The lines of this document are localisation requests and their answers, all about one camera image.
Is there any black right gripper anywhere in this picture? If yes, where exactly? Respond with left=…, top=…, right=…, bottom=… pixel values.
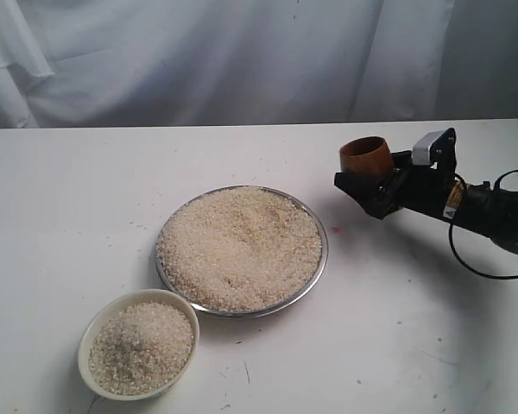
left=334, top=150, right=457, bottom=223

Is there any brown wooden cup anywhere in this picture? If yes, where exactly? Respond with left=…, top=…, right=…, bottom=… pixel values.
left=339, top=136, right=395, bottom=178

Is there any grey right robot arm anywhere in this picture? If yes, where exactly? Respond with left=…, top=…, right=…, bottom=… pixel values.
left=334, top=151, right=518, bottom=254

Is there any steel plate of rice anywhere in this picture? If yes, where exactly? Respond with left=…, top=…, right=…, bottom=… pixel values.
left=155, top=185, right=328, bottom=319

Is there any white bowl of rice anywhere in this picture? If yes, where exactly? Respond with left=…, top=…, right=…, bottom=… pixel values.
left=78, top=289, right=200, bottom=401

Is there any white backdrop cloth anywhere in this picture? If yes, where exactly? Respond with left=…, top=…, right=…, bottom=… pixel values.
left=0, top=1, right=518, bottom=129

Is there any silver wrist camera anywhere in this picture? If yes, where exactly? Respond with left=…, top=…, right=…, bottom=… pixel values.
left=411, top=131, right=439, bottom=166

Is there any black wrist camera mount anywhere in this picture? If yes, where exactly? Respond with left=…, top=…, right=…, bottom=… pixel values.
left=430, top=128, right=457, bottom=173

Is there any black camera cable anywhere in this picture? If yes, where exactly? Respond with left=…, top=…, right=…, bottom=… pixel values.
left=447, top=168, right=518, bottom=279

